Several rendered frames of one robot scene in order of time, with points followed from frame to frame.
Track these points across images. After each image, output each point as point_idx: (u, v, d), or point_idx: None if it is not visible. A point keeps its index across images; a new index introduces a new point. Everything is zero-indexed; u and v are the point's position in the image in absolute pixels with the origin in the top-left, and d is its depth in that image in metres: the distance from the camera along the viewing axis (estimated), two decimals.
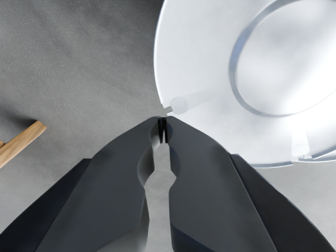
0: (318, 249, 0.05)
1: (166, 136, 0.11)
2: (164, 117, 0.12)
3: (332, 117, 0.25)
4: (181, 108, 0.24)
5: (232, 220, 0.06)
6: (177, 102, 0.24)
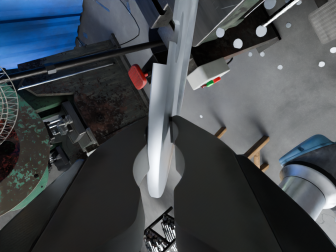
0: None
1: (171, 136, 0.11)
2: (170, 116, 0.12)
3: None
4: (177, 28, 0.10)
5: (237, 220, 0.06)
6: None
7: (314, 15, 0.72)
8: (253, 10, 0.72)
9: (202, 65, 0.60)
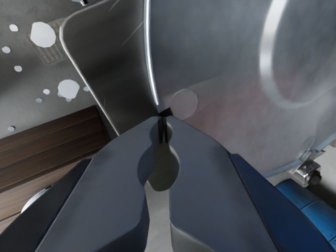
0: (318, 249, 0.05)
1: (166, 136, 0.11)
2: (164, 117, 0.12)
3: None
4: (311, 141, 0.23)
5: (232, 220, 0.06)
6: (304, 146, 0.23)
7: None
8: None
9: None
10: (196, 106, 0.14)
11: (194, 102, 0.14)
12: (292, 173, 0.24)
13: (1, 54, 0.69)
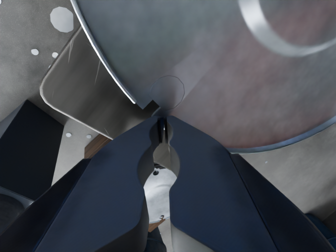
0: (318, 250, 0.05)
1: (166, 136, 0.11)
2: (164, 117, 0.12)
3: None
4: None
5: (233, 220, 0.06)
6: None
7: None
8: None
9: None
10: None
11: None
12: None
13: None
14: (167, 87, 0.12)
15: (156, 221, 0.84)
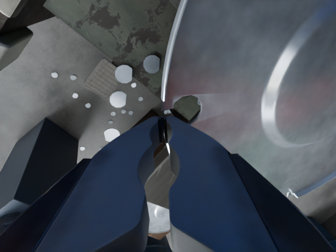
0: (318, 249, 0.05)
1: (166, 136, 0.11)
2: (164, 117, 0.12)
3: (231, 144, 0.17)
4: None
5: (232, 220, 0.06)
6: None
7: (106, 64, 0.69)
8: None
9: (10, 46, 0.22)
10: None
11: None
12: None
13: (74, 100, 0.87)
14: (287, 187, 0.23)
15: (166, 231, 0.90)
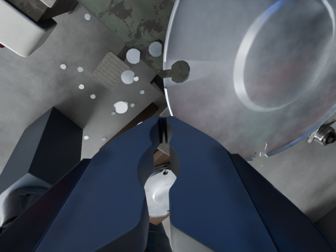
0: (318, 249, 0.05)
1: (166, 136, 0.11)
2: (164, 117, 0.12)
3: (290, 120, 0.29)
4: None
5: (232, 220, 0.06)
6: None
7: (112, 57, 0.75)
8: None
9: (46, 30, 0.29)
10: None
11: None
12: (309, 143, 0.32)
13: (80, 91, 0.94)
14: None
15: (163, 215, 0.96)
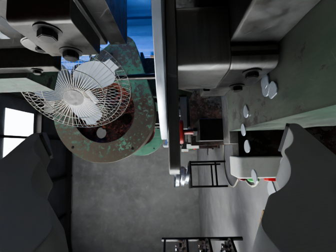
0: None
1: (282, 144, 0.10)
2: (286, 123, 0.11)
3: None
4: None
5: None
6: None
7: None
8: None
9: (243, 157, 0.47)
10: None
11: None
12: None
13: None
14: None
15: None
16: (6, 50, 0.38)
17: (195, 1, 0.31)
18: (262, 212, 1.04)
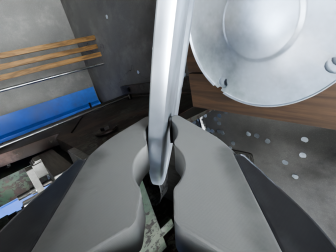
0: None
1: (171, 136, 0.11)
2: (169, 116, 0.12)
3: None
4: None
5: (237, 221, 0.06)
6: None
7: None
8: None
9: None
10: None
11: None
12: None
13: (309, 154, 0.73)
14: None
15: None
16: None
17: None
18: None
